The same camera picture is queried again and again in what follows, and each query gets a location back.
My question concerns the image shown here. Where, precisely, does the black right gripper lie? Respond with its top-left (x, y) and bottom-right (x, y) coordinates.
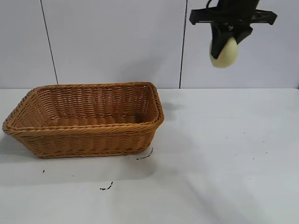
top-left (189, 0), bottom-right (278, 59)

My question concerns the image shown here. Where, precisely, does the pale yellow egg yolk pastry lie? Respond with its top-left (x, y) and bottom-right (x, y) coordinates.
top-left (209, 37), bottom-right (239, 69)

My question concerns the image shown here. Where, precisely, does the brown woven wicker basket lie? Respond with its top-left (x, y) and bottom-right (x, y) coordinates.
top-left (2, 81), bottom-right (165, 160)

